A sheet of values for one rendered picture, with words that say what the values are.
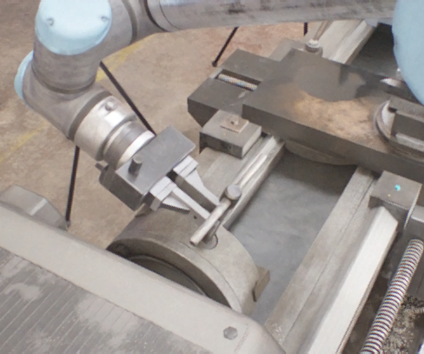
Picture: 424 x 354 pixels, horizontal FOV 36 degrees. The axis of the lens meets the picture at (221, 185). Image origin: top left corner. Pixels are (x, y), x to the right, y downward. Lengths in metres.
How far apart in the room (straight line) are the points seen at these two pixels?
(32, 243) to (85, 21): 0.28
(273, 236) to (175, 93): 1.79
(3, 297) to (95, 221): 1.93
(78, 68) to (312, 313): 0.74
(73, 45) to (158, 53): 2.80
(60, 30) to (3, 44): 3.01
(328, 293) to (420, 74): 0.97
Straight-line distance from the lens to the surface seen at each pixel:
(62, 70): 0.88
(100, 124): 0.92
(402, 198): 1.58
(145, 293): 0.75
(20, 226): 0.84
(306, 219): 1.70
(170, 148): 0.94
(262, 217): 1.68
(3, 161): 3.04
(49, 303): 0.75
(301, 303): 1.38
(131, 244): 1.00
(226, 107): 1.77
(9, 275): 0.79
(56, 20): 0.85
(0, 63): 3.68
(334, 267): 1.46
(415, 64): 0.47
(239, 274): 0.99
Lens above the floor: 1.93
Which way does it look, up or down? 43 degrees down
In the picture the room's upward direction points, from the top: 3 degrees clockwise
